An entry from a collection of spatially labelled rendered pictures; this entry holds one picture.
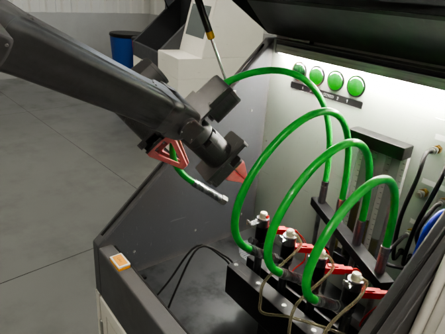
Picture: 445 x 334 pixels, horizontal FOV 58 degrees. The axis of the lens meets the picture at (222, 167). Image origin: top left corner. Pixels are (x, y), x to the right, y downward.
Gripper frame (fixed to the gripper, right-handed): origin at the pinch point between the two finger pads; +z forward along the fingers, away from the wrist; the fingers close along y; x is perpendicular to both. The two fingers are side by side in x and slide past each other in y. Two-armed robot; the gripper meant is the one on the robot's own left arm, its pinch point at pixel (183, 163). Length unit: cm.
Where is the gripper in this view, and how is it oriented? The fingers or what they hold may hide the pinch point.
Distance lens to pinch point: 85.9
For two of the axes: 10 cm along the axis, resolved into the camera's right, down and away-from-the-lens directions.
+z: 6.9, 7.2, 1.2
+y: 0.3, -1.9, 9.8
